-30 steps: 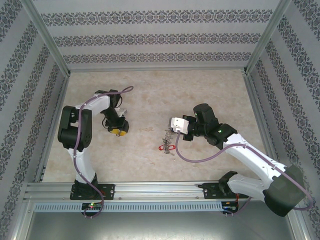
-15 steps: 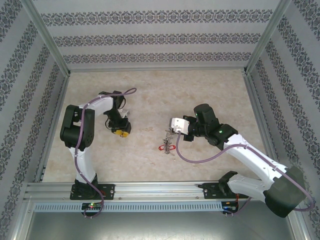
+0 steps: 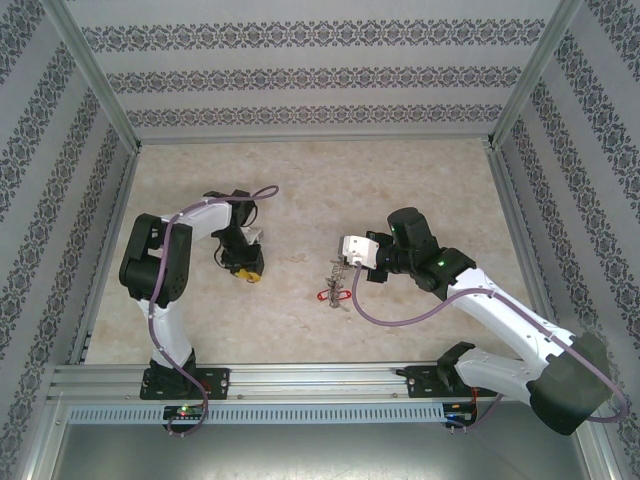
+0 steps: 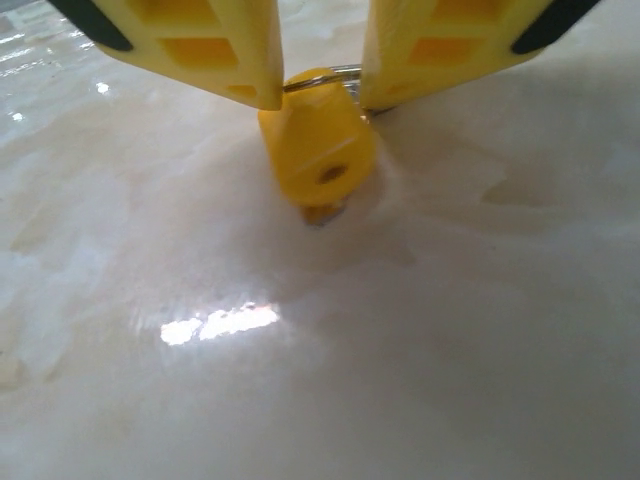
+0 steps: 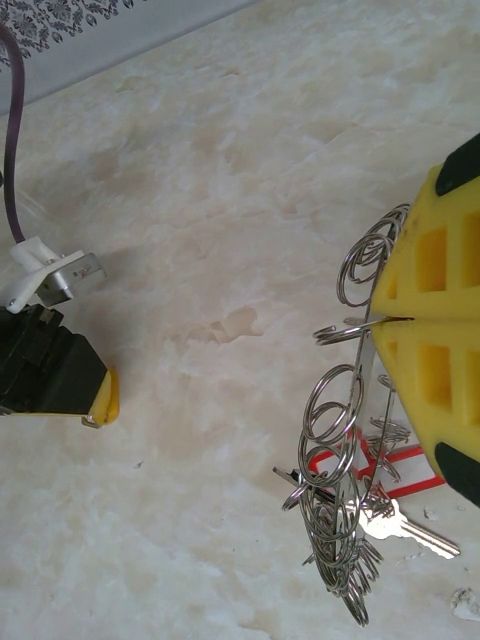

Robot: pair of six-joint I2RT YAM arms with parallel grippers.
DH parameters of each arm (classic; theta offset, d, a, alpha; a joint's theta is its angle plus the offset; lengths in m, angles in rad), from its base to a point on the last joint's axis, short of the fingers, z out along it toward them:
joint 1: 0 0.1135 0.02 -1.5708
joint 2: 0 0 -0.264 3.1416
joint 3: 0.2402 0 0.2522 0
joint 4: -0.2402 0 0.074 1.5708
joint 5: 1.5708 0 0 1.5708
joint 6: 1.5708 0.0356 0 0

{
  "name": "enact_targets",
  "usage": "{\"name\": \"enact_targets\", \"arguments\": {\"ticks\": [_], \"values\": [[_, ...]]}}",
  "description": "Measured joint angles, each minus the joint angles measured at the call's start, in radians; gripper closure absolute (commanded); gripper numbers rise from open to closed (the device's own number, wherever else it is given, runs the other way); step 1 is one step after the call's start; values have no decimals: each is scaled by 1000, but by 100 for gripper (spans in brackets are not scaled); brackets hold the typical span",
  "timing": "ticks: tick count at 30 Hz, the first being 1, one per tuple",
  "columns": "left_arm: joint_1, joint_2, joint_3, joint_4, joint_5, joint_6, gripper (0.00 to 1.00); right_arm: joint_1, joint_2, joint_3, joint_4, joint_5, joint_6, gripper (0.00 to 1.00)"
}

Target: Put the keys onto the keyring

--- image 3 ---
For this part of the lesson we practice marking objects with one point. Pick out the red key tag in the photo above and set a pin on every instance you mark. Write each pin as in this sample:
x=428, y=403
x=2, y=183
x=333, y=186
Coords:
x=326, y=297
x=341, y=293

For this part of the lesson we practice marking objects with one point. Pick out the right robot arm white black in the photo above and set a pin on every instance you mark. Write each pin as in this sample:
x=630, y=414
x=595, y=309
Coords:
x=500, y=325

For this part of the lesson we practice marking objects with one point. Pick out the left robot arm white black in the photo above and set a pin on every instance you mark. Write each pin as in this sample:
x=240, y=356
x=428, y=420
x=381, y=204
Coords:
x=170, y=340

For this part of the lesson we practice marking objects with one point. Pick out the grey metal sheet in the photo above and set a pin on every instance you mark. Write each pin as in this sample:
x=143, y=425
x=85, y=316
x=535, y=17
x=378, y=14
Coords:
x=320, y=455

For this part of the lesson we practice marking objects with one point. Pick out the aluminium side rail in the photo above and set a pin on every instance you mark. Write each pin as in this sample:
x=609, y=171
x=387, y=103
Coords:
x=107, y=250
x=510, y=200

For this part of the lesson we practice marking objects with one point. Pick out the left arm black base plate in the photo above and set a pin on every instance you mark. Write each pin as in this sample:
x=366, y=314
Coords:
x=220, y=382

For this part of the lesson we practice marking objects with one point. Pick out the aluminium mounting rail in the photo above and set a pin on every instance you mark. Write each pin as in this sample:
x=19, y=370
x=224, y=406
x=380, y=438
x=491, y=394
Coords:
x=310, y=382

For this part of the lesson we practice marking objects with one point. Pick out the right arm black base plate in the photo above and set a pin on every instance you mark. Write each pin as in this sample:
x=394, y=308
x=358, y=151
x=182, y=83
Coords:
x=420, y=382

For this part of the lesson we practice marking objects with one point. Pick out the aluminium frame post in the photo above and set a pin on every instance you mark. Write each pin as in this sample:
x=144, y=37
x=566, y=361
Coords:
x=90, y=75
x=537, y=75

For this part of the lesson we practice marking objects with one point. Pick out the aluminium frame leg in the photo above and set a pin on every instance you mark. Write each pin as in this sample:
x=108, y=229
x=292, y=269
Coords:
x=597, y=450
x=40, y=440

